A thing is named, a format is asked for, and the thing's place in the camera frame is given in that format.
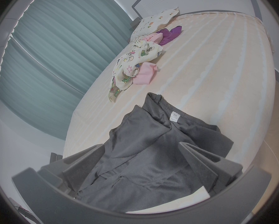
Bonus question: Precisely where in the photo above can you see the bed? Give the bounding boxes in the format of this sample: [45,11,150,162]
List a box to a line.
[63,0,279,215]

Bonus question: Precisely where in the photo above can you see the blue-green curtain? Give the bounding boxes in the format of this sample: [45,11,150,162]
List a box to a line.
[12,0,135,95]
[0,37,88,140]

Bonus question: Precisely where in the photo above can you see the white printed pillow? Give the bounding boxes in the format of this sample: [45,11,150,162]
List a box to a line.
[130,7,179,41]

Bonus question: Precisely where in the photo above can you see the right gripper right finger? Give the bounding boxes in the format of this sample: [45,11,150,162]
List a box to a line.
[179,142,243,194]

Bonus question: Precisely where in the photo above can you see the pink garment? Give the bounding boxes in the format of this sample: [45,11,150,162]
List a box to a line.
[142,33,163,44]
[132,63,158,84]

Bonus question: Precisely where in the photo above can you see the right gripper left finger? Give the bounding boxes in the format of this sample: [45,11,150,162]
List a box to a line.
[39,144,105,193]

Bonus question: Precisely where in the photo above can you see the black T-shirt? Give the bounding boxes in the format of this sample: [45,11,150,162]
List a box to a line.
[77,92,234,213]

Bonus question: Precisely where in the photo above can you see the purple garment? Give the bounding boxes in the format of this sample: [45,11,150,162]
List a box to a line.
[156,25,182,47]

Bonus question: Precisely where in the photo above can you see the white printed garment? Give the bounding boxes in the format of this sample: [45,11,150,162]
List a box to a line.
[108,38,165,103]

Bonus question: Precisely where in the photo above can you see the grey bedside table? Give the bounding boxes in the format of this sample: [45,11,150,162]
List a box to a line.
[131,16,142,28]

